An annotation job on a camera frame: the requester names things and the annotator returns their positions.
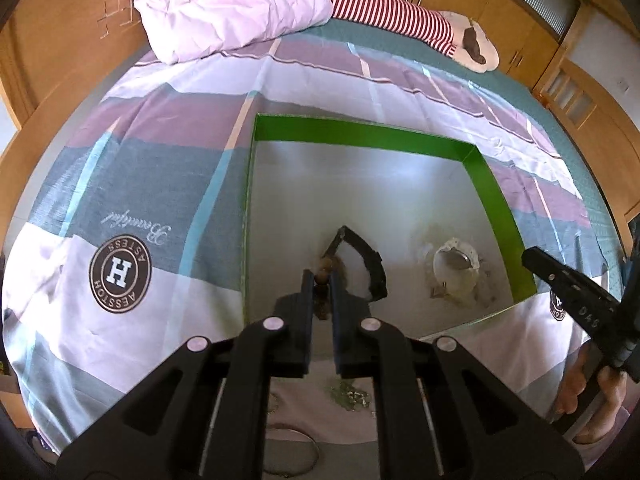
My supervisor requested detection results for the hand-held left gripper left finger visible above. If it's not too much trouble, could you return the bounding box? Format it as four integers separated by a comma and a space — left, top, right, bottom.
55, 269, 316, 480

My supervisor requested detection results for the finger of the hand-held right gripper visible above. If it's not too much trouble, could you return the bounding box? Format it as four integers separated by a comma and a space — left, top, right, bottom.
521, 246, 588, 306

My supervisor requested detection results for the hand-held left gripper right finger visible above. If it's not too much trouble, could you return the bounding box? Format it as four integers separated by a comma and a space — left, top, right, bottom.
330, 269, 586, 480

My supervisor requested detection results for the wooden bead bracelet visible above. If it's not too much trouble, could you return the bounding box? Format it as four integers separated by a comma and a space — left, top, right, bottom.
312, 255, 346, 321

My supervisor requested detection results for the silver chain necklace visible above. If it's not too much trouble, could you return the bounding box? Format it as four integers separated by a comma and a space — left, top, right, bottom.
322, 380, 373, 413

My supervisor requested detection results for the silver bangle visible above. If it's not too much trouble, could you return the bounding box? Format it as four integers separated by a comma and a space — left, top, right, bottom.
262, 422, 321, 478

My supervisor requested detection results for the green cardboard box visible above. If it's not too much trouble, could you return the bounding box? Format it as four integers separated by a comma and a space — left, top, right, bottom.
241, 112, 538, 341

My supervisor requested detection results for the person's right hand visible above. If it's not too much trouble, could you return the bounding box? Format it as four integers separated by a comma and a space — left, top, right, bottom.
557, 344, 631, 445

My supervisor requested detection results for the wooden door with glass panes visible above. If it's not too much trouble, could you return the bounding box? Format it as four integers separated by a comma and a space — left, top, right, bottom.
532, 55, 616, 131

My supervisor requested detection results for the patchwork printed bed sheet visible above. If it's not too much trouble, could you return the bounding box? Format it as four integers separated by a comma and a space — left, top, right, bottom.
0, 22, 626, 461

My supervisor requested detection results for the red striped plush toy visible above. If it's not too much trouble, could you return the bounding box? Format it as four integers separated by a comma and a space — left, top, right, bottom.
325, 0, 500, 72

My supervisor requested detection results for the white pillow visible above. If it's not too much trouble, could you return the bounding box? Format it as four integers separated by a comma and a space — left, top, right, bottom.
134, 0, 335, 65

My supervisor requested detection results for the wooden headboard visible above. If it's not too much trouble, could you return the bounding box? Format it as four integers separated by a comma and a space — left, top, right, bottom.
0, 0, 166, 136

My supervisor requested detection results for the black watch strap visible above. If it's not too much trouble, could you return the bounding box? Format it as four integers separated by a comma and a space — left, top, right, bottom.
325, 225, 390, 302

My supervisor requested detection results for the white shell bracelet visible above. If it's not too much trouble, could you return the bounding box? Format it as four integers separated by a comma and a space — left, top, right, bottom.
427, 237, 483, 306

